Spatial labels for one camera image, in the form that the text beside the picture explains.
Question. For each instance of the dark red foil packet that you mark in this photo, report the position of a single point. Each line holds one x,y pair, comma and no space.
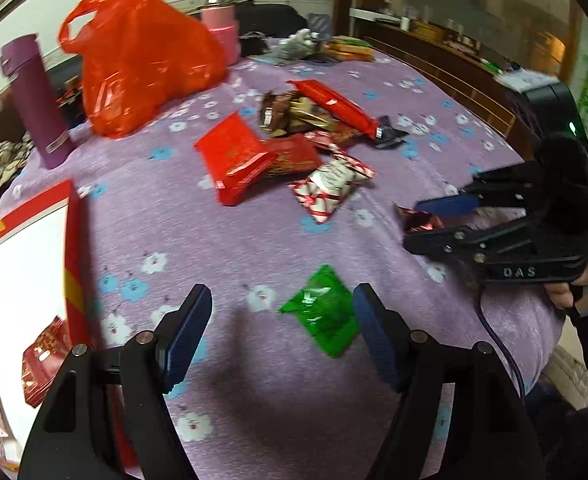
419,221

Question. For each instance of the black snack packet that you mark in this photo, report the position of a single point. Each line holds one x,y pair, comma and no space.
389,135

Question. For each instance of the grey crumpled cloth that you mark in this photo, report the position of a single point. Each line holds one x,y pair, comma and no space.
296,45

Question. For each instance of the red white snack packet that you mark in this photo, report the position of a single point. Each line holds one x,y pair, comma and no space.
331,182

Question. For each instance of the green snack packet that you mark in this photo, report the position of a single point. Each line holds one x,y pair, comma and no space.
324,305

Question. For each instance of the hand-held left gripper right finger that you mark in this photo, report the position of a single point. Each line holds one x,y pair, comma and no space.
374,332

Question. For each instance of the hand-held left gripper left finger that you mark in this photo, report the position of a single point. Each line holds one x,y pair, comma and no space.
189,332

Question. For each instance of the wooden sideboard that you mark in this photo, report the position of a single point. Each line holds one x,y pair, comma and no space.
454,75

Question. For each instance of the small red patterned packet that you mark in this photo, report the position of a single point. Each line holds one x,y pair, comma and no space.
329,139

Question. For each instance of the person's right hand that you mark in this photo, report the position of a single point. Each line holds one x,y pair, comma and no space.
561,294

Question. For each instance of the dark red patterned packet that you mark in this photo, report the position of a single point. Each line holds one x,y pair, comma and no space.
294,157

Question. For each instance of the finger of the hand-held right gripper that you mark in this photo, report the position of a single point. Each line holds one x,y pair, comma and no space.
449,206
454,242

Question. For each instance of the purple thermos bottle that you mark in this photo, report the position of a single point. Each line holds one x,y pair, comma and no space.
36,105

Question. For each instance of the long red snack packet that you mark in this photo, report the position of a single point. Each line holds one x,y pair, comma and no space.
334,105

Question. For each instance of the black bag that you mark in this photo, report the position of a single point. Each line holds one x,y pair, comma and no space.
269,20

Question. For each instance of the large plain red packet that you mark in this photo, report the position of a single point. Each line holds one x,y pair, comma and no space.
231,152

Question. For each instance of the orange packets at far edge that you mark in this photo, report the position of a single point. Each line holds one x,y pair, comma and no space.
351,49

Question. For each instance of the purple floral tablecloth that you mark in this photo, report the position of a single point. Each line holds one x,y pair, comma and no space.
254,245

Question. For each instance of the pink thermos bottle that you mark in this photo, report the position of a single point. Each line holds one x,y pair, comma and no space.
223,35

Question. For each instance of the red cardboard box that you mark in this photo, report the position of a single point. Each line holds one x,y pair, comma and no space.
18,285

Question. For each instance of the dark red gold-print packet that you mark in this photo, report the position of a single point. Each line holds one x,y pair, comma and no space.
43,360

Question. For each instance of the red plastic bag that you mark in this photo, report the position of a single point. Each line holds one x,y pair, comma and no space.
138,60

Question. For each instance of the black white patterned cloth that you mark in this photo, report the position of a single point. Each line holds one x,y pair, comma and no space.
11,160

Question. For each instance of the brown gold snack packet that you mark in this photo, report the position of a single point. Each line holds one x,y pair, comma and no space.
294,112

